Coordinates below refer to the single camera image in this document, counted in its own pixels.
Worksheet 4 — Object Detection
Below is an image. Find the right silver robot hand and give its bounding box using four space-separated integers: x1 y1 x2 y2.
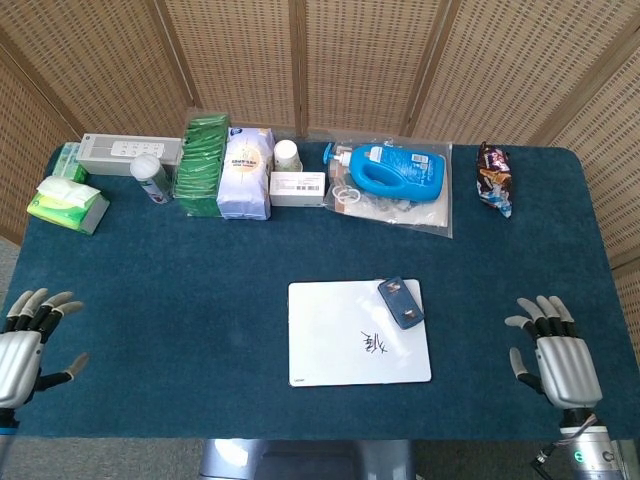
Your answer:
503 294 604 410

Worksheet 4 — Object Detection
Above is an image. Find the white lavender paper bag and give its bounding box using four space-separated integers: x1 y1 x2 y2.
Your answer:
216 126 275 221

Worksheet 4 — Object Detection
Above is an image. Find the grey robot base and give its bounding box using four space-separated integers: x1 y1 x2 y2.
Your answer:
198 438 416 480

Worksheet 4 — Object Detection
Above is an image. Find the white drawing board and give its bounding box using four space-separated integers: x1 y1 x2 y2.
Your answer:
287 278 433 388

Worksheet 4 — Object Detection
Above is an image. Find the blue board eraser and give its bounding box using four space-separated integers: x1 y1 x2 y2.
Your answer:
376 277 425 331

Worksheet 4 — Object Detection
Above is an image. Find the clear box of green sachets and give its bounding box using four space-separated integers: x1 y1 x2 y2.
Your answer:
172 108 232 218

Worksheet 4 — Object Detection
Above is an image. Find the clear zip plastic bag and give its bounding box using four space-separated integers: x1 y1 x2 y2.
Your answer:
322 130 454 239

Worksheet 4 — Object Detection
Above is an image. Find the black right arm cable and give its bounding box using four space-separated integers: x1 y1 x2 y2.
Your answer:
530 414 599 469

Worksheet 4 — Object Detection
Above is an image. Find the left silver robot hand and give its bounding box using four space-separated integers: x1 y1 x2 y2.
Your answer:
0 288 90 409

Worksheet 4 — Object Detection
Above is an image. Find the dark teal table mat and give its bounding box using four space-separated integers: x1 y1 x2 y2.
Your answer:
0 141 629 442

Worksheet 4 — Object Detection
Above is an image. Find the open green tissue pack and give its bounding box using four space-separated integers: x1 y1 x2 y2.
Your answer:
26 175 111 235

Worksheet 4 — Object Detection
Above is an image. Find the woven rattan folding screen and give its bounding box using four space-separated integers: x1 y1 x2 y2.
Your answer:
0 0 640 346

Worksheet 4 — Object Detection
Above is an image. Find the grey power strip box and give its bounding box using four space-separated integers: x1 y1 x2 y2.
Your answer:
75 132 184 176

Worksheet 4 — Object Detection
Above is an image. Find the blue pump detergent bottle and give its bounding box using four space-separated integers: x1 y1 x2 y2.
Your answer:
322 142 448 205

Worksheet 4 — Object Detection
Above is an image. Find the white-capped spray can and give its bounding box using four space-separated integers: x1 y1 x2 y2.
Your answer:
130 153 174 205

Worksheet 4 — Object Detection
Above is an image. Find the pale green tissue pack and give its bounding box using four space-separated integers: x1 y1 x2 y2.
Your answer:
49 142 90 182

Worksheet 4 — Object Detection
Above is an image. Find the small white bottle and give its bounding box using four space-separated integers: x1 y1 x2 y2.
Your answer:
272 139 304 174

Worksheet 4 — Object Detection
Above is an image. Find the brown snack bag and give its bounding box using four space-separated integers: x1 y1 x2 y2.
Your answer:
475 141 514 220

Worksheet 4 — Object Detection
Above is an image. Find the small white barcode box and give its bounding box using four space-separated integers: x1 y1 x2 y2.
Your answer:
268 171 327 208

